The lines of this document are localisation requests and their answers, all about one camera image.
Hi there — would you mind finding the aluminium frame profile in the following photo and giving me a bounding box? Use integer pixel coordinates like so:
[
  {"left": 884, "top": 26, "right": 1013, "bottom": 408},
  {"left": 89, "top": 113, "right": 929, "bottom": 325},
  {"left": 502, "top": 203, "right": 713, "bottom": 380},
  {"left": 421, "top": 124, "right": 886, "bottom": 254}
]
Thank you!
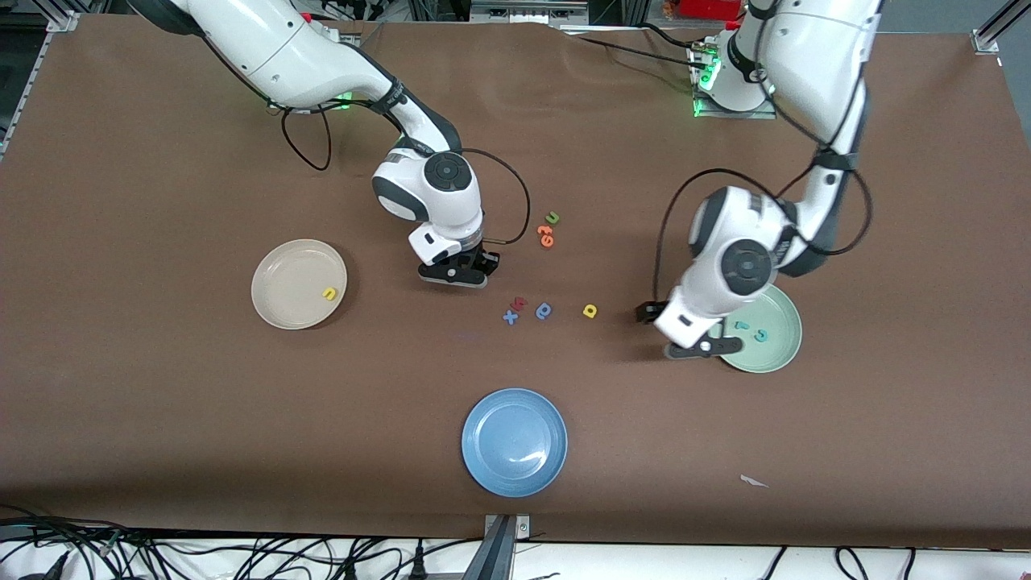
[
  {"left": 971, "top": 0, "right": 1031, "bottom": 56},
  {"left": 0, "top": 10, "right": 81, "bottom": 158}
]

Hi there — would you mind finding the brown table cover sheet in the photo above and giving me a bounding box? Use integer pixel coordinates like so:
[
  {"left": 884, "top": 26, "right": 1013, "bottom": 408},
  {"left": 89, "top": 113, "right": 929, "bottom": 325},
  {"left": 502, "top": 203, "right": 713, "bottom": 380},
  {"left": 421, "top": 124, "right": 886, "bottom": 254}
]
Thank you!
[{"left": 0, "top": 12, "right": 1031, "bottom": 550}]

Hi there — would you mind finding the silver clamp bracket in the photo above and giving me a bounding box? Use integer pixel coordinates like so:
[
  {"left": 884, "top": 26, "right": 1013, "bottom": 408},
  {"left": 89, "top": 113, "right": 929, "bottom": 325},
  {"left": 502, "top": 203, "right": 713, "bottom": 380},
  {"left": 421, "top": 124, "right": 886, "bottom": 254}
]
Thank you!
[{"left": 483, "top": 514, "right": 532, "bottom": 542}]

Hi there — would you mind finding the beige plate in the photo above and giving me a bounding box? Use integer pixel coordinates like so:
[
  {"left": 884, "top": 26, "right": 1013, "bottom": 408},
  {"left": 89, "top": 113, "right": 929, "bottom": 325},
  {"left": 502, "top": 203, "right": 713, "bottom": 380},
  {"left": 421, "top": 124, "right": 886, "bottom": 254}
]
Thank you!
[{"left": 251, "top": 238, "right": 349, "bottom": 331}]

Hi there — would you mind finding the red box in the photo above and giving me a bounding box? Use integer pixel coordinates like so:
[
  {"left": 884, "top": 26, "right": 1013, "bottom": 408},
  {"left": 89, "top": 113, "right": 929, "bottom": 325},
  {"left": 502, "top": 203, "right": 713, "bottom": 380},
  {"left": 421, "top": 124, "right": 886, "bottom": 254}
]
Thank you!
[{"left": 677, "top": 0, "right": 743, "bottom": 21}]

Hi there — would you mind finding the pale green plate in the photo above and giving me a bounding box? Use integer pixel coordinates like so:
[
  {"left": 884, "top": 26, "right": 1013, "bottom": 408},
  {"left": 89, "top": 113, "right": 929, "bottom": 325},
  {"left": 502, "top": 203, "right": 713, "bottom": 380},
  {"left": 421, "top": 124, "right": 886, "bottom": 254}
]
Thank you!
[{"left": 709, "top": 282, "right": 804, "bottom": 375}]

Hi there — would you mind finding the black cable tangle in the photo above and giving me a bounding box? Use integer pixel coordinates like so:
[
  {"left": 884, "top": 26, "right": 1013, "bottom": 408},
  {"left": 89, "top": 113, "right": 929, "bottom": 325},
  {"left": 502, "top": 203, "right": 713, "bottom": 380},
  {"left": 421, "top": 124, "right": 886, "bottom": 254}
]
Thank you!
[{"left": 0, "top": 503, "right": 484, "bottom": 580}]

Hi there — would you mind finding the grey equipment box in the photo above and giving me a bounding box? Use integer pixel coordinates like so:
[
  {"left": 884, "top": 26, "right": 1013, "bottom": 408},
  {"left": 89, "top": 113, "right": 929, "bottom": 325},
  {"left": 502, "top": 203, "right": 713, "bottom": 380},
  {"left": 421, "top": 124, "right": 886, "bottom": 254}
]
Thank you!
[{"left": 470, "top": 0, "right": 590, "bottom": 25}]

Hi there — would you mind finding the black base cable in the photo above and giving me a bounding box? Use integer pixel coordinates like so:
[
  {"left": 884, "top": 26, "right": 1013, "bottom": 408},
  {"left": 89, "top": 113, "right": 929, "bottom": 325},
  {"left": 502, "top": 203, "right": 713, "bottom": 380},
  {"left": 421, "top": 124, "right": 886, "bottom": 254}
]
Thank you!
[{"left": 556, "top": 28, "right": 702, "bottom": 72}]

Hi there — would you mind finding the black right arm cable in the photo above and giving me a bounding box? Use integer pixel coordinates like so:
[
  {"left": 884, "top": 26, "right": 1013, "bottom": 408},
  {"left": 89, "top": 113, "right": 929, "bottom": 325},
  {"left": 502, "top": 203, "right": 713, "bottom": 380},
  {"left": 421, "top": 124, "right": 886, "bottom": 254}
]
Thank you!
[{"left": 280, "top": 101, "right": 532, "bottom": 245}]

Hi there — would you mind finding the blue plate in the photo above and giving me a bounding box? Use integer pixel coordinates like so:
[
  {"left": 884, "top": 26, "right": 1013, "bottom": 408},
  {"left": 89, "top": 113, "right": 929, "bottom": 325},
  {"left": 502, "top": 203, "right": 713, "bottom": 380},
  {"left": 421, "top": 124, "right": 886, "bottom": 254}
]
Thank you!
[{"left": 461, "top": 387, "right": 569, "bottom": 499}]

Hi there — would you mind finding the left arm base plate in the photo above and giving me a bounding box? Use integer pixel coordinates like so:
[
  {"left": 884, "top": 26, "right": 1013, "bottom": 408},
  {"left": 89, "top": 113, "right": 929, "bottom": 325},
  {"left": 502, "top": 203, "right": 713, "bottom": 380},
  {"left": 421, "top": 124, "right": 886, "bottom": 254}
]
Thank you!
[{"left": 691, "top": 40, "right": 779, "bottom": 121}]

